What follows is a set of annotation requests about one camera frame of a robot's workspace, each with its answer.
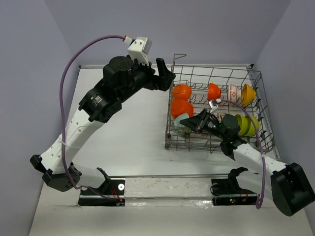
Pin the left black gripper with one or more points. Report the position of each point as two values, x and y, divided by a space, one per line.
166 77

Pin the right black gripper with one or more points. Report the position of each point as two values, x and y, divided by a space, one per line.
197 122

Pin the lime green bowl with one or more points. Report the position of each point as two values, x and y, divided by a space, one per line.
254 126
243 123

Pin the small white bowl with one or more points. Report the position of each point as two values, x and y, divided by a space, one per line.
182 92

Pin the orange square bowl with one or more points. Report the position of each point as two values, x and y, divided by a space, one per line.
179 107

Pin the grey wire dish rack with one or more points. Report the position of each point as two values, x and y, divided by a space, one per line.
198 78

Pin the red white patterned bowl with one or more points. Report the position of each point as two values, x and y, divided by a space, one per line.
234 93

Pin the orange round bowl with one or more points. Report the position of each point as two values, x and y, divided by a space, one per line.
214 92

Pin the yellow bowl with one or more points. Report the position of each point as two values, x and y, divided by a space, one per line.
248 95

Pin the pale green ceramic bowl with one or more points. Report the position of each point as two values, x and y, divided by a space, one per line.
179 125

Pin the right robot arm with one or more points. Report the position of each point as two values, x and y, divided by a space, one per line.
289 185

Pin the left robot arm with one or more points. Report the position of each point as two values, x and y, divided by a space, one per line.
56 164

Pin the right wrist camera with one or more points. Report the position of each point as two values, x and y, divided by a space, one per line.
214 104

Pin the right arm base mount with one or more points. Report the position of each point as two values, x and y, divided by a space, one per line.
227 192

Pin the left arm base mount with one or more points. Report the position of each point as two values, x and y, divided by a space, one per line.
110 194

